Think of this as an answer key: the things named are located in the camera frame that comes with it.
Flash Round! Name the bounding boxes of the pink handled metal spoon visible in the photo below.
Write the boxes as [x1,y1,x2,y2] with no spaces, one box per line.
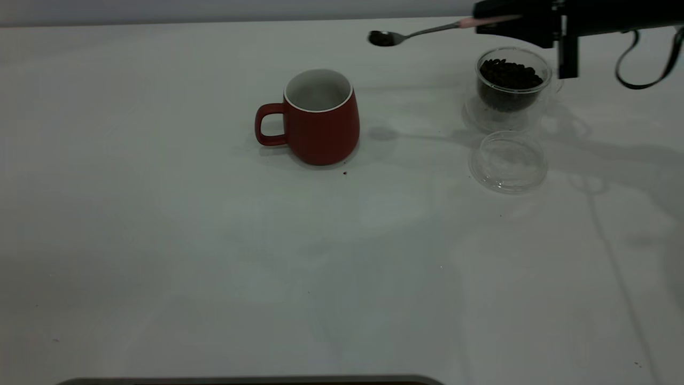
[367,16,522,48]

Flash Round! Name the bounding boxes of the red ceramic mug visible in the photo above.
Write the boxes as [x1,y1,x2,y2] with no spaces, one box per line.
[254,68,360,166]

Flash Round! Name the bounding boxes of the pile of coffee beans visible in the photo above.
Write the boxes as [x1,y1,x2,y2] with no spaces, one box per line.
[479,59,543,112]

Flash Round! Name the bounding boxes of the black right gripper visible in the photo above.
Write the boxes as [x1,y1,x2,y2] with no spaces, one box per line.
[472,0,684,80]

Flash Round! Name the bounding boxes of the black looped cable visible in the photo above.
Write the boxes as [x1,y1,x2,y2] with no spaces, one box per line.
[615,26,684,90]

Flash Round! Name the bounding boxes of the small clear glass dish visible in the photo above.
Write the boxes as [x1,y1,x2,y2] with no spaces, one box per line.
[468,131,549,194]

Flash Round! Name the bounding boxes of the clear glass handled cup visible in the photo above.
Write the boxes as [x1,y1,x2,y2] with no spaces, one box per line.
[475,47,563,114]

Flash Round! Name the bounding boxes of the glass saucer under cup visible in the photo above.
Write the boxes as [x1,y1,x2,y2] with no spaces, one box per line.
[462,95,547,134]

